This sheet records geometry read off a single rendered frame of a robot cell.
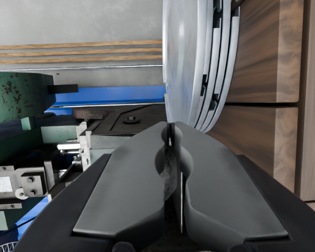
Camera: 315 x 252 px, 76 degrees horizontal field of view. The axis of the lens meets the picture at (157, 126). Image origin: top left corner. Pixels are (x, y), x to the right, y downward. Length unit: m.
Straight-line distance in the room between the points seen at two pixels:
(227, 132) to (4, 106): 0.82
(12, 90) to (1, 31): 1.56
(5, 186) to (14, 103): 0.39
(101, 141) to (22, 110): 0.41
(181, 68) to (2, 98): 0.76
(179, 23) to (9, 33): 2.24
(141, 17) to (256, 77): 1.99
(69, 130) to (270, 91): 1.11
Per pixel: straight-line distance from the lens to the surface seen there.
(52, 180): 1.04
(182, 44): 0.26
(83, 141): 0.85
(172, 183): 0.92
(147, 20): 2.14
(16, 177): 1.09
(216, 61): 0.22
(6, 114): 0.93
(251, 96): 0.20
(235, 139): 0.23
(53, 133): 1.24
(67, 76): 2.20
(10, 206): 1.12
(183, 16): 0.26
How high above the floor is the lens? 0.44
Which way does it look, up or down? 3 degrees down
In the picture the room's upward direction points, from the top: 92 degrees counter-clockwise
